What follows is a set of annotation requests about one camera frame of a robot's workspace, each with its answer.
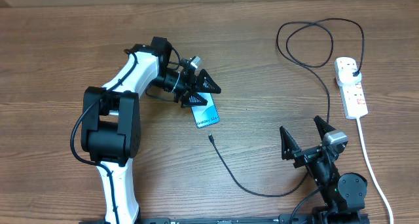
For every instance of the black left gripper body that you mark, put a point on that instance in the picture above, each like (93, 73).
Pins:
(179, 83)

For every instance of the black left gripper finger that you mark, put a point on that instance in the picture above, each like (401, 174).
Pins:
(192, 99)
(205, 84)

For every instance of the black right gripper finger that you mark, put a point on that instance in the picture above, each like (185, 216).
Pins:
(289, 145)
(323, 127)

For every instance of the white charger plug adapter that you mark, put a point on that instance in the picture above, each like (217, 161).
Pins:
(348, 77)

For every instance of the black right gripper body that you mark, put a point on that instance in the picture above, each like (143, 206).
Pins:
(320, 169)

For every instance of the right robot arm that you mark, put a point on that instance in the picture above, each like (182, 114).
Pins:
(343, 195)

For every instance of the white power strip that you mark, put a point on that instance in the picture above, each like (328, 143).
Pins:
(353, 98)

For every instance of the Samsung Galaxy smartphone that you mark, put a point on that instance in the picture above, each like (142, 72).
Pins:
(205, 115)

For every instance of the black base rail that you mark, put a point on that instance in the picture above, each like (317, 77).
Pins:
(222, 220)

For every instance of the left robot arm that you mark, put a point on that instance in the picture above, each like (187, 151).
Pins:
(110, 121)

